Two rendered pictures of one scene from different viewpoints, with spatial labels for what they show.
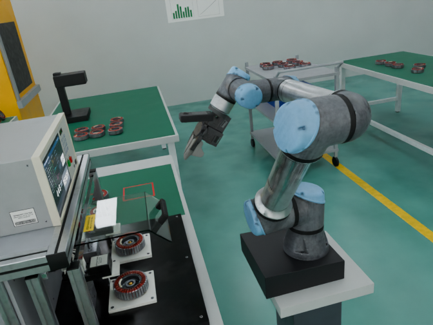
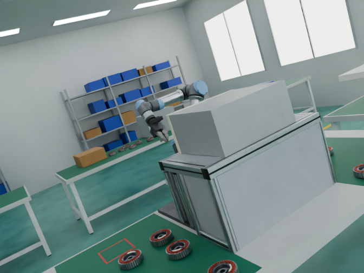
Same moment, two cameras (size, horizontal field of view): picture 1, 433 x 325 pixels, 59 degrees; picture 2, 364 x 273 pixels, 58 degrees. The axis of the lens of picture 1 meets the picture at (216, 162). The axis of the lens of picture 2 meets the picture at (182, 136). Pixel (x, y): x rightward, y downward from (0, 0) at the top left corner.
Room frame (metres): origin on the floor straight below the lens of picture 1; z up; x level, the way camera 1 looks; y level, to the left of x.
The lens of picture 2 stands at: (1.79, 2.07, 1.48)
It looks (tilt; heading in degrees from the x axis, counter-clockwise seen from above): 10 degrees down; 252
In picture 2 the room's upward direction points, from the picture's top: 18 degrees counter-clockwise
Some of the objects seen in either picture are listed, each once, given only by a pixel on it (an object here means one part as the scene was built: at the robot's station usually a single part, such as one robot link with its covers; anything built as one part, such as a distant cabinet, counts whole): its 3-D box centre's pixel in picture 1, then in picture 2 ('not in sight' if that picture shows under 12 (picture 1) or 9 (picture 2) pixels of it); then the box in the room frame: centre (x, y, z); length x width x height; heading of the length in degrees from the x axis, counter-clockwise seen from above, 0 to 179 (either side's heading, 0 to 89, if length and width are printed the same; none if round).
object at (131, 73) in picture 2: not in sight; (127, 76); (0.02, -6.19, 1.89); 0.42 x 0.42 x 0.22; 10
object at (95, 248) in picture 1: (91, 252); not in sight; (1.23, 0.51, 0.80); 0.08 x 0.05 x 0.06; 10
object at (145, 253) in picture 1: (131, 248); not in sight; (1.26, 0.37, 0.78); 0.15 x 0.15 x 0.01; 10
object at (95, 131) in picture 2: not in sight; (91, 132); (1.34, -5.98, 0.87); 0.40 x 0.36 x 0.17; 100
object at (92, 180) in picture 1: (86, 213); not in sight; (1.12, 0.45, 1.03); 0.62 x 0.01 x 0.03; 10
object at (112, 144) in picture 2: not in sight; (113, 145); (0.97, -6.03, 0.38); 0.42 x 0.36 x 0.21; 101
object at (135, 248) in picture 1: (130, 243); not in sight; (1.26, 0.37, 0.80); 0.11 x 0.11 x 0.04
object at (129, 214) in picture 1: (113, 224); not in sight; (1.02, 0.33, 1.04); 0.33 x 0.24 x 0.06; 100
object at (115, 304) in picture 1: (132, 290); not in sight; (1.02, 0.33, 0.78); 0.15 x 0.15 x 0.01; 10
